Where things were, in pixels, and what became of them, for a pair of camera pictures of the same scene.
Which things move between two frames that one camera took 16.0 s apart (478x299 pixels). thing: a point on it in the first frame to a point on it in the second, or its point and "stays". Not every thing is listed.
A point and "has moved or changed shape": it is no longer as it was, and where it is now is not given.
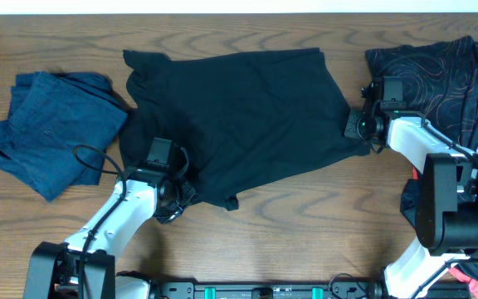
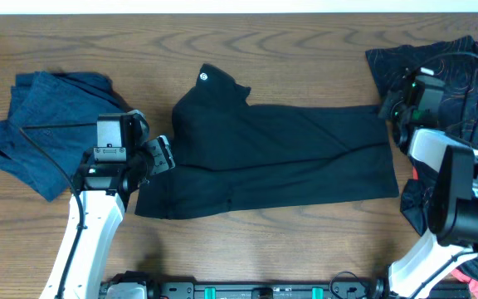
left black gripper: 189,193 to 163,154
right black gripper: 354,116 to 392,98
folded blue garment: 57,129 stays
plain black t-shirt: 238,117 has moved or changed shape
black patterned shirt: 457,85 stays
